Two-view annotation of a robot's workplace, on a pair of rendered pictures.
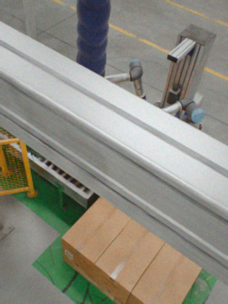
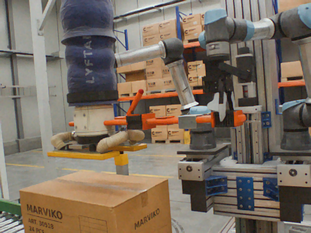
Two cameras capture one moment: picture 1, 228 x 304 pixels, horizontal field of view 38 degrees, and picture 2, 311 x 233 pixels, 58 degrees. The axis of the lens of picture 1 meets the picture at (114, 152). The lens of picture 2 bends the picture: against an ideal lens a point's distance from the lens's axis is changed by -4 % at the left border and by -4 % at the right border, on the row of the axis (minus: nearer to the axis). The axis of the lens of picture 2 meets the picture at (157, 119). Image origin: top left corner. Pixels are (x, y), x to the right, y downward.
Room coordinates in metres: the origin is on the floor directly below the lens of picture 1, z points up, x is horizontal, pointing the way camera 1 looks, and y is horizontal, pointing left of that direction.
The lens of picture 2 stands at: (0.89, -0.02, 1.31)
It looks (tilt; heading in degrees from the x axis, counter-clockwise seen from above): 3 degrees down; 1
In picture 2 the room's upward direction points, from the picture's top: 5 degrees counter-clockwise
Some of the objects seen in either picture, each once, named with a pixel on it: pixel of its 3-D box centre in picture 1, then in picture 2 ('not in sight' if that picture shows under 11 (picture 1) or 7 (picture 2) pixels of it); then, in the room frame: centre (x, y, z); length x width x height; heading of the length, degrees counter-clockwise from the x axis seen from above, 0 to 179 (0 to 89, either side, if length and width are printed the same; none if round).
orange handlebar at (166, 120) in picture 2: not in sight; (147, 119); (2.16, 0.05, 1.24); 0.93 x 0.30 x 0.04; 58
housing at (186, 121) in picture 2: not in sight; (191, 121); (1.92, -0.12, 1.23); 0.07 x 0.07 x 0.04; 58
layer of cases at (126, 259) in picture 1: (139, 245); not in sight; (1.44, -0.38, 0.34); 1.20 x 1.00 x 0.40; 59
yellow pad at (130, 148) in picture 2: not in sight; (111, 143); (2.25, 0.23, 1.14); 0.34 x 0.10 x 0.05; 58
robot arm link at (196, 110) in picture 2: not in sight; (200, 118); (2.54, -0.23, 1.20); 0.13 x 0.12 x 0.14; 12
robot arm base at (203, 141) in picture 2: not in sight; (202, 139); (2.53, -0.23, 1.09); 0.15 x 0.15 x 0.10
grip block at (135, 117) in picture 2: not in sight; (141, 121); (2.03, 0.06, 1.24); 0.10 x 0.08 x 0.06; 148
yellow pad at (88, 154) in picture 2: not in sight; (80, 150); (2.08, 0.33, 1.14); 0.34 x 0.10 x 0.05; 58
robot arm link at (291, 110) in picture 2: not in sight; (296, 113); (2.28, -0.66, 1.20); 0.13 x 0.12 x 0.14; 31
